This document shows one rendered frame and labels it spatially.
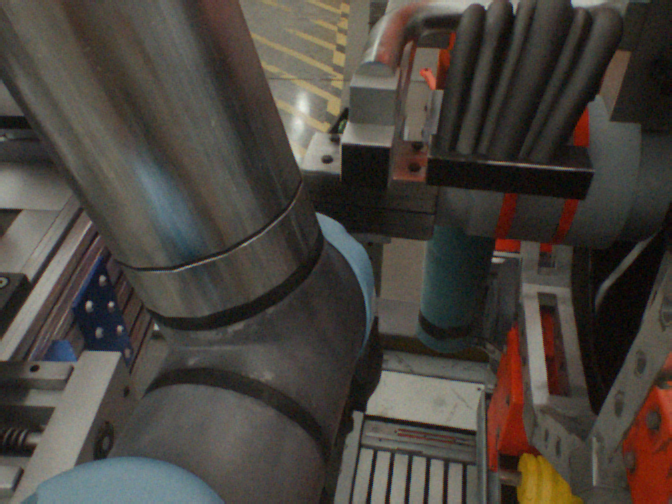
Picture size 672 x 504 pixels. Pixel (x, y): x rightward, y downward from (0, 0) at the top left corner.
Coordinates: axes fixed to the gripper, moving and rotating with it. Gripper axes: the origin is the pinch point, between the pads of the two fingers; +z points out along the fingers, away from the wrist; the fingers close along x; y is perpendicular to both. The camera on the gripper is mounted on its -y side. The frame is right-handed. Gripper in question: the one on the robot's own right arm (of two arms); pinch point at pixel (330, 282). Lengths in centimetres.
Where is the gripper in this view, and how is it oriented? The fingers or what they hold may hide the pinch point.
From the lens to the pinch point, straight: 47.1
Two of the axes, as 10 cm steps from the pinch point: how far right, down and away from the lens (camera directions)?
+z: 1.8, -6.3, 7.5
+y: 0.0, -7.7, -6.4
